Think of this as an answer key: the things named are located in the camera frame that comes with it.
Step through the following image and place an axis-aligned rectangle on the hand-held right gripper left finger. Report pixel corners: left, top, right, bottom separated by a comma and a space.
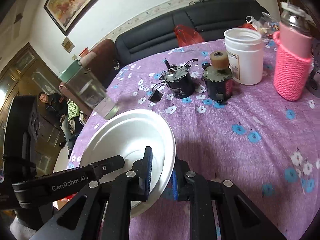
30, 146, 153, 240

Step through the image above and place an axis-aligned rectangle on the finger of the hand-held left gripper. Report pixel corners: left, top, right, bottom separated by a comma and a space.
12, 155, 125, 207

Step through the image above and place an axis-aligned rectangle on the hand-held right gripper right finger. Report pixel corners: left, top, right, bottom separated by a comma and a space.
172, 164, 288, 240

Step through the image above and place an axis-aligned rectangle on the large white bowl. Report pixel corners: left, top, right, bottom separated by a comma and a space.
79, 109, 176, 218

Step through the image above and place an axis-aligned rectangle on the green patterned cloth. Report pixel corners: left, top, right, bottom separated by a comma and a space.
67, 100, 80, 122

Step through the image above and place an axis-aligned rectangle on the wooden door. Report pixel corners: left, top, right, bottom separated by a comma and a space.
0, 42, 75, 175

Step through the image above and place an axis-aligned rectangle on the small black capacitor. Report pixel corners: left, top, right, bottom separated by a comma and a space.
149, 85, 163, 103

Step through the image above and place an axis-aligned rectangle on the clear bottle with green lid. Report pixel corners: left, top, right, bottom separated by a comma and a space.
59, 61, 120, 120

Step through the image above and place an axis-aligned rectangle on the black motor with tan roller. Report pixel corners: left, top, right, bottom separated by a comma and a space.
201, 51, 234, 104

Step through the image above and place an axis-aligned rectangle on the brown armchair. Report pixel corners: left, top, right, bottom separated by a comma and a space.
60, 39, 116, 117

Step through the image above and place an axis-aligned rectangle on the black leather sofa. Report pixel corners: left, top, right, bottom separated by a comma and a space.
115, 0, 272, 68

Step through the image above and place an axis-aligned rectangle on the red plastic bag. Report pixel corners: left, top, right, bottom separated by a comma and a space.
174, 25, 203, 47

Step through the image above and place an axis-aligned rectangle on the white plastic jar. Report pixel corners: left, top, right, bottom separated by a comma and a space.
224, 27, 264, 85

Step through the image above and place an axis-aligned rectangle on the framed painting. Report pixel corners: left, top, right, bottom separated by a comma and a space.
44, 0, 125, 36

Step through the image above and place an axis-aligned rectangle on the bottle with pink knit sleeve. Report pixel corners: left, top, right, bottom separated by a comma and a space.
272, 2, 314, 102

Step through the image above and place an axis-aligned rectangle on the clear plastic bag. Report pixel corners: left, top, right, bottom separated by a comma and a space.
245, 12, 280, 39

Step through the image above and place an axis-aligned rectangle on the black motor with wires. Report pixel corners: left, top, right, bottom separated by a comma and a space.
161, 60, 198, 99

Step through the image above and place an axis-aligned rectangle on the yellow wall sticker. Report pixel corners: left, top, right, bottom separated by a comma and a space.
61, 36, 75, 53

